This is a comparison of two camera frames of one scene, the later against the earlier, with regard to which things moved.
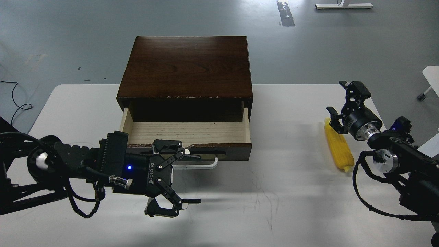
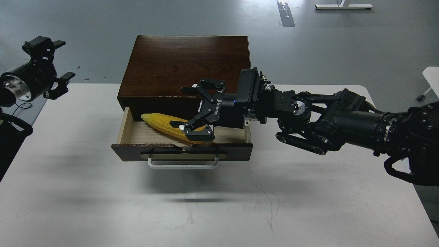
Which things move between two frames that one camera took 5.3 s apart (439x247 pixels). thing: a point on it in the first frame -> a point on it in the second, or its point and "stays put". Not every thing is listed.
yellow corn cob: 342,150 -> 162,121
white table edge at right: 431,73 stays put
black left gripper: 148,178 -> 31,80
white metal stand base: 342,5 stays put
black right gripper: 360,122 -> 225,112
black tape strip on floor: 285,16 stays put
